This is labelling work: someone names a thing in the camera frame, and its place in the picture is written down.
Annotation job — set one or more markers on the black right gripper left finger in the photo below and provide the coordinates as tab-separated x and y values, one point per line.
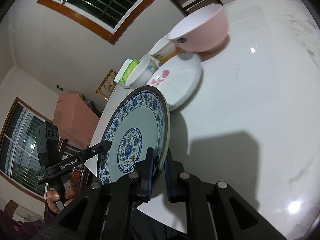
131	188

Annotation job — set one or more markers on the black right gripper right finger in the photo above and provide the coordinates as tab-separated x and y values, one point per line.
183	187

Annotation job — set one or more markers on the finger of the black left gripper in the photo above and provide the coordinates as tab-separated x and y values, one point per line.
96	149

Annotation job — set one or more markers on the blue floral porcelain plate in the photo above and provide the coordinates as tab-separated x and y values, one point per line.
141	121

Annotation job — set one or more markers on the white ribbed bowl blue base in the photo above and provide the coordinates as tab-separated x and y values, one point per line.
141	74

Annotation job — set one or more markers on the white bowl orange base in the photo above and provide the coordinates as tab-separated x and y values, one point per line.
164	50

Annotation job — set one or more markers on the person's left hand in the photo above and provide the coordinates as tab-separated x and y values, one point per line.
53	196

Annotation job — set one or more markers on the dark wooden chair at left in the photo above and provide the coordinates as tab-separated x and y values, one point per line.
78	171

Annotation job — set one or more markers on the pink cloth covered furniture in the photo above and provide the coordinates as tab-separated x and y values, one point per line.
75	121

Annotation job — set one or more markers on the light wooden chair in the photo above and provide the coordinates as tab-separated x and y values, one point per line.
108	84

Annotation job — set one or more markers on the green tissue pack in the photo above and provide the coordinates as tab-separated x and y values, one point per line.
128	66

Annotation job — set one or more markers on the white plate with pink roses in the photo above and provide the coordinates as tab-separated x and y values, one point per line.
178	78

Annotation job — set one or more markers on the pink bowl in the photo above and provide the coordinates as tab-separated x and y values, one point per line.
202	30

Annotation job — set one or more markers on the window with wooden frame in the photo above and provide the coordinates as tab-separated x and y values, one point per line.
19	160

